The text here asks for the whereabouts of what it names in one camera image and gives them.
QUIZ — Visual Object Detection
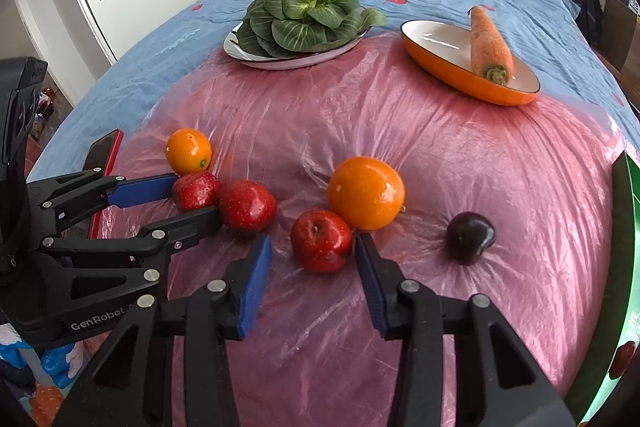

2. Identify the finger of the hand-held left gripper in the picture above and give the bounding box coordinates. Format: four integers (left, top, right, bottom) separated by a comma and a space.
27, 169, 179, 232
41, 206, 224, 286

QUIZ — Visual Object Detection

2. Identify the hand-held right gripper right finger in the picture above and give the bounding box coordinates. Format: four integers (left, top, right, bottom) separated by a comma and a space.
354, 232, 578, 427

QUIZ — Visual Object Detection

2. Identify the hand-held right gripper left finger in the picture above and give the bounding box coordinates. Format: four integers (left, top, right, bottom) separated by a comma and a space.
52, 234, 273, 427

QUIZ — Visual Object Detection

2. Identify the red apple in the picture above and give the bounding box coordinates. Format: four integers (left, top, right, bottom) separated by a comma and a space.
607, 341, 638, 380
290, 209, 354, 274
171, 171, 222, 214
217, 180, 277, 235

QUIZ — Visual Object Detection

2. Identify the small orange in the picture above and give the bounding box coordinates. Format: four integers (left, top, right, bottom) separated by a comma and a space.
165, 128, 213, 175

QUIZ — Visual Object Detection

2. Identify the dark plum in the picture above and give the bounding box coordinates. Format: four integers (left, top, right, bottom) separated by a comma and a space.
445, 211, 498, 267

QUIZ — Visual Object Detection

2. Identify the green tray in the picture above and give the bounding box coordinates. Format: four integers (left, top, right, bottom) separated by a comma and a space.
565, 151, 640, 427

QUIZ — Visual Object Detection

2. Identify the red smartphone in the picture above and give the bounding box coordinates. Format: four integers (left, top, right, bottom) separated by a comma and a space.
82, 129, 124, 240

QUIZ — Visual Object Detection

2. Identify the pink plastic sheet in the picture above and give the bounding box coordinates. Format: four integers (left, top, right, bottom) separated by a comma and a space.
82, 29, 631, 427

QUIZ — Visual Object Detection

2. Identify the white plate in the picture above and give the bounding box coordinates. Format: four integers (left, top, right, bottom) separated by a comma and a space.
225, 24, 373, 71

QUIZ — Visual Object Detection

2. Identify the green bok choy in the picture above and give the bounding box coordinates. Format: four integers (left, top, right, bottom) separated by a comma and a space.
235, 0, 387, 58

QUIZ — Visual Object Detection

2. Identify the orange oval dish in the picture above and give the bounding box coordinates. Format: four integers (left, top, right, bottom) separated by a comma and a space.
400, 19, 542, 108

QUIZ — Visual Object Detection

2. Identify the carrot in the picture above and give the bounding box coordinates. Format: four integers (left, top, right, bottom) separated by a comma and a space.
467, 5, 515, 86

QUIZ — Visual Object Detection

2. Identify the black backpack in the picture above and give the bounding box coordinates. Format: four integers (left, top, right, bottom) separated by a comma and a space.
557, 0, 606, 48

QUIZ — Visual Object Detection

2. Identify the wooden dresser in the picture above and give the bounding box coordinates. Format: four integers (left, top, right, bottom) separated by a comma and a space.
602, 0, 640, 78

